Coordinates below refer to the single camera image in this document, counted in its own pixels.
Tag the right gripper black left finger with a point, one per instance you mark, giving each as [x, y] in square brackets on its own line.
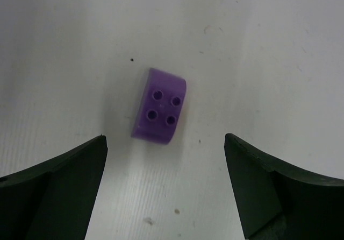
[54, 199]

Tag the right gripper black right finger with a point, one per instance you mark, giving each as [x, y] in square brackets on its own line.
[278, 200]

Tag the purple rounded lego brick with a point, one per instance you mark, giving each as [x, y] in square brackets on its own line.
[160, 107]

